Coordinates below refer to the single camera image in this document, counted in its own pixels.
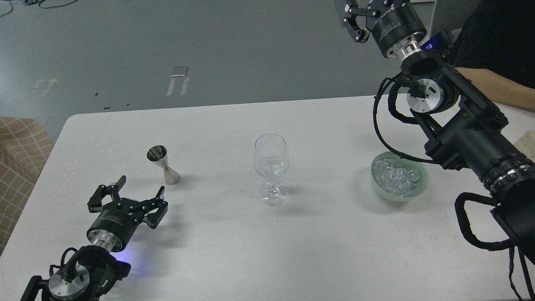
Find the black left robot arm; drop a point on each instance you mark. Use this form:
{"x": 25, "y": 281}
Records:
{"x": 87, "y": 273}

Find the green bowl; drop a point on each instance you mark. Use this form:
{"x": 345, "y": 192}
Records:
{"x": 417, "y": 165}

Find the clear wine glass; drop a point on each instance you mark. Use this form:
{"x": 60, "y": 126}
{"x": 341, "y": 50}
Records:
{"x": 271, "y": 161}

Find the beige checked chair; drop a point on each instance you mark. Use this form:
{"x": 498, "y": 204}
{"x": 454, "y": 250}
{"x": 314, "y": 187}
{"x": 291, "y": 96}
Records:
{"x": 24, "y": 150}

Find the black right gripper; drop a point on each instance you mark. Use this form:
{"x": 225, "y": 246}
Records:
{"x": 389, "y": 21}

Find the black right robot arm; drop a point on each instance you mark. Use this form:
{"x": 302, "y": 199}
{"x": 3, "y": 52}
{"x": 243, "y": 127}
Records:
{"x": 462, "y": 125}

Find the person in black shirt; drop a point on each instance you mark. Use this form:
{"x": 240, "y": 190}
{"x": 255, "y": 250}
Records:
{"x": 495, "y": 51}

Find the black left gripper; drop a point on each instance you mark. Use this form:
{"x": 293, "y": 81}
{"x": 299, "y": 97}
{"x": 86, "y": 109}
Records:
{"x": 118, "y": 220}

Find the steel double jigger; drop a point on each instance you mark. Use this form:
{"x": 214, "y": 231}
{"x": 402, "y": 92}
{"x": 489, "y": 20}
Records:
{"x": 158, "y": 154}

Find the pile of ice cubes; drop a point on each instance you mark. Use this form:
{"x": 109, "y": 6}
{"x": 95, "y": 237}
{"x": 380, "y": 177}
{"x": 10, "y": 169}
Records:
{"x": 396, "y": 178}

